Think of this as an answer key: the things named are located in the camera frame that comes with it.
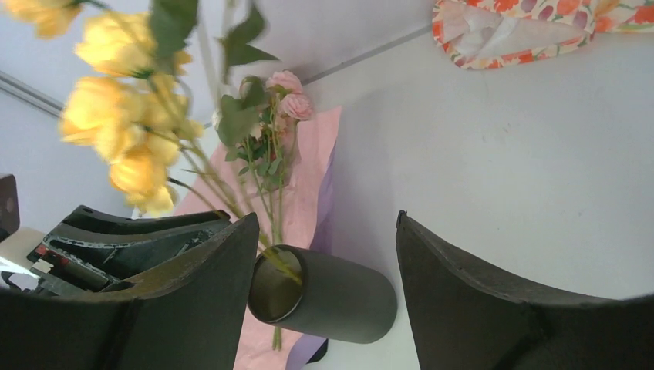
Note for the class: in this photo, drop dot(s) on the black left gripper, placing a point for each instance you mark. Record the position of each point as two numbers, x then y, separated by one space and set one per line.
185 311

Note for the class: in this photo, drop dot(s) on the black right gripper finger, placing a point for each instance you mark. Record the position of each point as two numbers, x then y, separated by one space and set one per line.
466 313

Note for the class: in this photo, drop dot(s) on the purple pink wrapping paper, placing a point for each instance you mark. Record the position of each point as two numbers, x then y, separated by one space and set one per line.
307 223

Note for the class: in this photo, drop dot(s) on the artificial flower bunch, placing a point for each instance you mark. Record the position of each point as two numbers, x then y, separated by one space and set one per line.
258 127

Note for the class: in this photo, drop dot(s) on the yellow rose stem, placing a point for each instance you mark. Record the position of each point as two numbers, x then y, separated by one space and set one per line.
134 110

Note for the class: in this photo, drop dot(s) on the black cylindrical vase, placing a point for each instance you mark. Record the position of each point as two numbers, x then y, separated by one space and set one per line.
322 295

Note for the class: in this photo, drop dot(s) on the orange floral cloth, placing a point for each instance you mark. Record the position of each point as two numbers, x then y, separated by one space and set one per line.
492 34

